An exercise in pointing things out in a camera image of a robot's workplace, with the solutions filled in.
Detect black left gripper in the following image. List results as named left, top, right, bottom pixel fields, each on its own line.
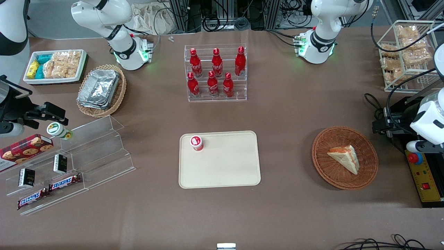
left=373, top=110, right=415, bottom=138

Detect triangle sandwich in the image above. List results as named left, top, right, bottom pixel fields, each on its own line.
left=327, top=145, right=360, bottom=175

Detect white rectangular snack tray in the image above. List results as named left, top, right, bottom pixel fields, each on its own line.
left=23, top=49, right=87, bottom=85

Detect oval tan wicker basket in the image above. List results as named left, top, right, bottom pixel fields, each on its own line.
left=76, top=64, right=127, bottom=118

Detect round brown wicker basket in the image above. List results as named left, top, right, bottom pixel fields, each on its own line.
left=311, top=126, right=379, bottom=190

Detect cream plastic tray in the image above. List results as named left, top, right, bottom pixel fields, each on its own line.
left=179, top=131, right=261, bottom=189

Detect white cup green label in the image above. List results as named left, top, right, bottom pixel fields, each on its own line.
left=47, top=122, right=73, bottom=141

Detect clear rice cracker bag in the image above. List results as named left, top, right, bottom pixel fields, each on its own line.
left=43, top=59, right=56, bottom=79
left=52, top=51, right=70, bottom=79
left=66, top=50, right=82, bottom=79

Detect small black box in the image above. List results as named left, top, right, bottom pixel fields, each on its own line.
left=53, top=154, right=68, bottom=174
left=18, top=168, right=36, bottom=189

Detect red cookie box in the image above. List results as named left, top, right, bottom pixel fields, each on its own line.
left=0, top=134, right=54, bottom=173

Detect stacked aluminium foil trays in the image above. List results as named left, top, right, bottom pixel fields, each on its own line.
left=77, top=69, right=120, bottom=110

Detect clear acrylic stepped shelf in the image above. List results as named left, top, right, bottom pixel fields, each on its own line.
left=0, top=138, right=89, bottom=216
left=58, top=116, right=136, bottom=190

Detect yellow snack pack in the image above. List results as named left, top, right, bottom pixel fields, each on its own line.
left=27, top=60, right=41, bottom=79

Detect bagged brown pastry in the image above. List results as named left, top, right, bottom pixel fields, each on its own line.
left=402, top=49, right=433, bottom=67
left=381, top=57, right=405, bottom=84
left=402, top=37, right=430, bottom=51
left=397, top=26, right=419, bottom=39
left=381, top=43, right=400, bottom=58

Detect brown Snickers bar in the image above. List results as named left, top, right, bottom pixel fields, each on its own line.
left=49, top=174, right=82, bottom=192
left=17, top=188, right=49, bottom=210

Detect yellow control panel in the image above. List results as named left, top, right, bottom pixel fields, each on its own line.
left=405, top=150, right=444, bottom=202

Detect beige cloth bag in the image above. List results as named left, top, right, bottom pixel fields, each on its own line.
left=130, top=3, right=176, bottom=35

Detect red cola bottle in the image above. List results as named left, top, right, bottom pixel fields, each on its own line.
left=207, top=70, right=219, bottom=97
left=223, top=72, right=234, bottom=98
left=235, top=46, right=246, bottom=77
left=189, top=48, right=203, bottom=78
left=212, top=48, right=223, bottom=77
left=187, top=72, right=200, bottom=98

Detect clear acrylic bottle rack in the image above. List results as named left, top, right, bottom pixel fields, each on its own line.
left=184, top=44, right=248, bottom=102

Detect red lidded cup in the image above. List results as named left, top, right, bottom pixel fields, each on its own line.
left=190, top=135, right=204, bottom=152

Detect black looped cable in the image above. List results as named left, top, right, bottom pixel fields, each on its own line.
left=364, top=93, right=386, bottom=120

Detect white wire rack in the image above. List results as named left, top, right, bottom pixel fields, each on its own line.
left=376, top=20, right=439, bottom=93

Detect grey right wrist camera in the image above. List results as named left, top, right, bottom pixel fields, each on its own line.
left=0, top=122, right=25, bottom=138

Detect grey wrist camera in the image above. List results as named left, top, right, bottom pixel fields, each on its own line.
left=0, top=122, right=25, bottom=138
left=406, top=140, right=442, bottom=154

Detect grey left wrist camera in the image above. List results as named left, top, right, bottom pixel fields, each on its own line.
left=406, top=140, right=442, bottom=154

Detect black hanging arm cable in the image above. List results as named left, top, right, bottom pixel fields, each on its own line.
left=370, top=6, right=438, bottom=53

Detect black cable bundle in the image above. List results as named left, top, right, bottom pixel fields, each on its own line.
left=338, top=234, right=435, bottom=250

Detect aluminium frame post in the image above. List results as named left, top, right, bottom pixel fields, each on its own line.
left=169, top=0, right=190, bottom=34

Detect black coiled cable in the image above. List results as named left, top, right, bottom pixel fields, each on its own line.
left=202, top=14, right=230, bottom=32

